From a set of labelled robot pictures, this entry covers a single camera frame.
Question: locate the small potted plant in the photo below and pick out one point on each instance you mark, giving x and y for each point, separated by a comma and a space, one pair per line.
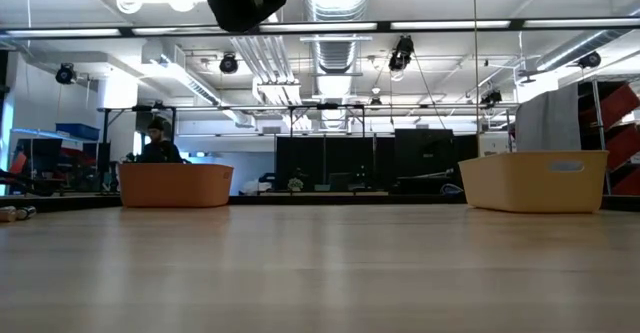
295, 185

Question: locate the yellow plastic bin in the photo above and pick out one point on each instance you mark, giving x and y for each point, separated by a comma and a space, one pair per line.
530, 188

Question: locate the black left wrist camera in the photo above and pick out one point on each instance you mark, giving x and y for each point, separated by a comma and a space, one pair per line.
240, 3

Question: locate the person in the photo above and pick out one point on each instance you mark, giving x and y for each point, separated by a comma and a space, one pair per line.
160, 153

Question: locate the black ceiling spotlight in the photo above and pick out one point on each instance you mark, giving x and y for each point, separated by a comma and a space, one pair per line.
228, 64
401, 55
65, 73
589, 60

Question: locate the blue storage bin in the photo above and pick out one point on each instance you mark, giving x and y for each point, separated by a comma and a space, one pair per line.
77, 131

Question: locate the black partition panel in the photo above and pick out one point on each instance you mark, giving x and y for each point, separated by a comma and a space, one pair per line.
350, 163

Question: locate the overhead light bar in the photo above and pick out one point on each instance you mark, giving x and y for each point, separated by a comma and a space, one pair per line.
320, 26

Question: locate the grey hanging cloth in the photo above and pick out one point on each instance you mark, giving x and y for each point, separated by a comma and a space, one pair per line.
547, 123

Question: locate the orange plastic bin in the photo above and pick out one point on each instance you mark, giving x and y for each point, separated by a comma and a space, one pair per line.
175, 185

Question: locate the silver AA battery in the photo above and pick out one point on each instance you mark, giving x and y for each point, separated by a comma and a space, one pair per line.
7, 214
26, 212

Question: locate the red storage bin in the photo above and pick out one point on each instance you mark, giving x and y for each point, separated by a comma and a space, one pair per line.
620, 103
625, 145

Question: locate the silver ventilation duct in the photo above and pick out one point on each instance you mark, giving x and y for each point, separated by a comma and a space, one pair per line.
337, 48

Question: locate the white paper sign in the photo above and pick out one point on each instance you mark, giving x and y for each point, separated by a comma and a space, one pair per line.
494, 145

